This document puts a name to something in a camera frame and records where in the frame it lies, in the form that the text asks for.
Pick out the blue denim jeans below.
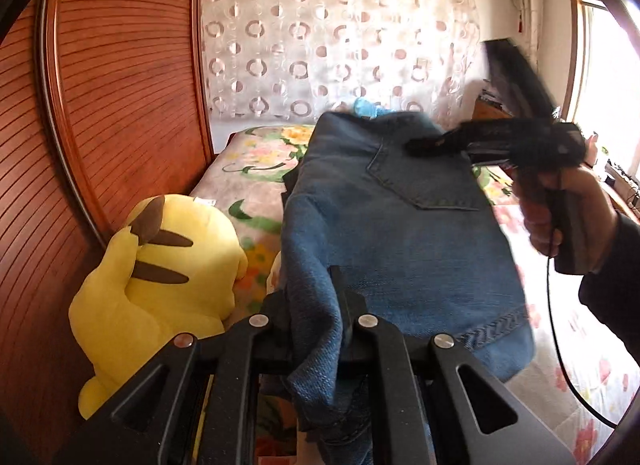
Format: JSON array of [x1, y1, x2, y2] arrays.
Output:
[[278, 110, 536, 465]]

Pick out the dark sleeved right forearm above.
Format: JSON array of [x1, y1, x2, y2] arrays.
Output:
[[579, 216, 640, 362]]

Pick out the person's right hand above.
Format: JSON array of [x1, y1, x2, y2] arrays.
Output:
[[513, 166, 618, 275]]

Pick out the wooden framed window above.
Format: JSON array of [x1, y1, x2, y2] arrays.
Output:
[[565, 0, 639, 178]]

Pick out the small blue toy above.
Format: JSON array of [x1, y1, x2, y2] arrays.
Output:
[[352, 97, 393, 120]]

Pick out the brown wooden side cabinet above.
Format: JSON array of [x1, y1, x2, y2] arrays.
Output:
[[472, 97, 640, 224]]

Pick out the yellow Pikachu plush toy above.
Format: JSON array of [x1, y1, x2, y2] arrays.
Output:
[[68, 194, 247, 419]]

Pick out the beige window curtain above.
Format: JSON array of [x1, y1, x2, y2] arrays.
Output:
[[516, 0, 544, 70]]

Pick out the white circle pattern curtain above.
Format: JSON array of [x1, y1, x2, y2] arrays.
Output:
[[201, 0, 480, 127]]

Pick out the floral bed sheet mattress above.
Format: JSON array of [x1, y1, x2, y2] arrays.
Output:
[[192, 125, 639, 464]]

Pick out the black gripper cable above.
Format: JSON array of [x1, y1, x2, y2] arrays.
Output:
[[544, 169, 622, 431]]

